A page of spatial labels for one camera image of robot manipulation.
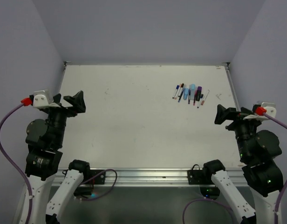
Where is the white slim pen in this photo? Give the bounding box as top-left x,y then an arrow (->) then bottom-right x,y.
197,94 -> 204,108

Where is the brown capped white marker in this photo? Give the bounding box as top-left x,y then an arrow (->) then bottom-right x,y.
201,90 -> 210,105

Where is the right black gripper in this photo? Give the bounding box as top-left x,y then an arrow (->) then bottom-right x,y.
215,102 -> 265,159

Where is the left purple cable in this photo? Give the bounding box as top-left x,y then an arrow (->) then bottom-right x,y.
0,97 -> 34,224

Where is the purple ink gel pen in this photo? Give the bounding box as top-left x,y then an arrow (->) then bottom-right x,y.
188,88 -> 191,104

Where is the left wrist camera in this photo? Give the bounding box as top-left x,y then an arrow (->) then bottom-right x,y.
33,89 -> 60,109

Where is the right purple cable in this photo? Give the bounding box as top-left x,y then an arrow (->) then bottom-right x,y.
255,106 -> 287,224

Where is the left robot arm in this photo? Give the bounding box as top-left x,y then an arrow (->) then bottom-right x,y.
20,90 -> 91,224

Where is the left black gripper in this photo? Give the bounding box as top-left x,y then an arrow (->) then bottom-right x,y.
45,90 -> 85,146

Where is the aluminium front rail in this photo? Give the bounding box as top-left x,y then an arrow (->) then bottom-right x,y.
52,168 -> 247,187

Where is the light blue highlighter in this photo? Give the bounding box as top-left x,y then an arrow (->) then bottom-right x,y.
190,84 -> 196,100

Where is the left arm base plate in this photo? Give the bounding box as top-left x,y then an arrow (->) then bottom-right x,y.
88,169 -> 106,185

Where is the purple cable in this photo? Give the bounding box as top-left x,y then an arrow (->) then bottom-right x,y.
0,97 -> 34,224
255,106 -> 287,224

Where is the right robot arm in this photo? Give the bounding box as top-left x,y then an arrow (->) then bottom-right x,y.
202,102 -> 284,224

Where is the light blue correction tape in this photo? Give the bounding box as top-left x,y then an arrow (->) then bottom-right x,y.
183,88 -> 190,100

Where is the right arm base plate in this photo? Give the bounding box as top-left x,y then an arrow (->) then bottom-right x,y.
187,169 -> 213,185

